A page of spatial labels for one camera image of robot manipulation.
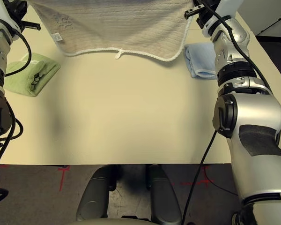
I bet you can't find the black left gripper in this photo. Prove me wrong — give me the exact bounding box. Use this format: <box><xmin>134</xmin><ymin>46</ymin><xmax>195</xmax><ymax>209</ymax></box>
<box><xmin>4</xmin><ymin>0</ymin><xmax>42</xmax><ymax>31</ymax></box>

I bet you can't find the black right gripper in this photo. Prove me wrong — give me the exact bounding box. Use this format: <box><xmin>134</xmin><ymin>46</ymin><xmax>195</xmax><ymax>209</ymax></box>
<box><xmin>184</xmin><ymin>0</ymin><xmax>216</xmax><ymax>26</ymax></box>

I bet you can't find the beige towel with white trim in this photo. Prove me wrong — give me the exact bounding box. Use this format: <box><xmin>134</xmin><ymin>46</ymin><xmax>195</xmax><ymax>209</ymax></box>
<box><xmin>29</xmin><ymin>0</ymin><xmax>195</xmax><ymax>63</ymax></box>

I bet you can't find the folded light blue towel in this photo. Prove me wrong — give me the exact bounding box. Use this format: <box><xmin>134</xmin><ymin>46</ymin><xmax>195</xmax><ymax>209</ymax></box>
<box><xmin>184</xmin><ymin>43</ymin><xmax>218</xmax><ymax>79</ymax></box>

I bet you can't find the folded green towel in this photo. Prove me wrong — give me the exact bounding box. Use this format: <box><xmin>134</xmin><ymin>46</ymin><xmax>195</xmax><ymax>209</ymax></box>
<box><xmin>3</xmin><ymin>52</ymin><xmax>61</xmax><ymax>97</ymax></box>

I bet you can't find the black tripod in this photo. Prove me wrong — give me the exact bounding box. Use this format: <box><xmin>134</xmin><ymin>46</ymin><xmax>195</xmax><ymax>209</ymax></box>
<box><xmin>261</xmin><ymin>11</ymin><xmax>281</xmax><ymax>33</ymax></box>

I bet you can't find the black side table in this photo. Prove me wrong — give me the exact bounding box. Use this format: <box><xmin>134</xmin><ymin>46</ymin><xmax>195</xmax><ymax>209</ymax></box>
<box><xmin>256</xmin><ymin>32</ymin><xmax>281</xmax><ymax>78</ymax></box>

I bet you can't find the grey right robot leg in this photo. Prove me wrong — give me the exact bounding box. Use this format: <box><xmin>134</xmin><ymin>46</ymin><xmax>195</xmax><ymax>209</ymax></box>
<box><xmin>146</xmin><ymin>164</ymin><xmax>182</xmax><ymax>225</ymax></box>

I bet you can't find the grey robot leg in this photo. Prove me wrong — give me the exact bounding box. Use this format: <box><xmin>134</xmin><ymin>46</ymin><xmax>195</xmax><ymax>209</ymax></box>
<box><xmin>146</xmin><ymin>164</ymin><xmax>182</xmax><ymax>225</ymax></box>
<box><xmin>76</xmin><ymin>165</ymin><xmax>119</xmax><ymax>222</ymax></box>

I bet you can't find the grey left robot leg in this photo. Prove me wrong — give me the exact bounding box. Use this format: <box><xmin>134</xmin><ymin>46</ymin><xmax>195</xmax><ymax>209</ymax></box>
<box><xmin>76</xmin><ymin>165</ymin><xmax>119</xmax><ymax>222</ymax></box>

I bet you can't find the grey sneaker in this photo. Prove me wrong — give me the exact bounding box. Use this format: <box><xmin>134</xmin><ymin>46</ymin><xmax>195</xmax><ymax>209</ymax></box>
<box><xmin>231</xmin><ymin>210</ymin><xmax>245</xmax><ymax>225</ymax></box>

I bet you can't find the beige robot waist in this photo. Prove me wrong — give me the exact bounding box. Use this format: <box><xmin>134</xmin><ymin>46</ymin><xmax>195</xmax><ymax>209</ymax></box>
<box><xmin>71</xmin><ymin>217</ymin><xmax>155</xmax><ymax>225</ymax></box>

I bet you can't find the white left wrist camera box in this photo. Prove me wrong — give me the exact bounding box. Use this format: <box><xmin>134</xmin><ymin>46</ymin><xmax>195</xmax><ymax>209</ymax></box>
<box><xmin>0</xmin><ymin>0</ymin><xmax>17</xmax><ymax>32</ymax></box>

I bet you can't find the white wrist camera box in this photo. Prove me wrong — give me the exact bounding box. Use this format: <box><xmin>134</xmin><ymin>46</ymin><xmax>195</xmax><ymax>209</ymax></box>
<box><xmin>0</xmin><ymin>0</ymin><xmax>17</xmax><ymax>32</ymax></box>
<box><xmin>215</xmin><ymin>0</ymin><xmax>243</xmax><ymax>18</ymax></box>

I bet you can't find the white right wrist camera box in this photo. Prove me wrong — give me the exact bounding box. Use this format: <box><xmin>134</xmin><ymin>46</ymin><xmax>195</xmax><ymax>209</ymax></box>
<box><xmin>215</xmin><ymin>0</ymin><xmax>243</xmax><ymax>18</ymax></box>

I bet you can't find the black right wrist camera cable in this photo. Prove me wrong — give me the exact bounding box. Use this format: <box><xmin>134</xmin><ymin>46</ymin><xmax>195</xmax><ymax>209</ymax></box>
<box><xmin>182</xmin><ymin>0</ymin><xmax>272</xmax><ymax>225</ymax></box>

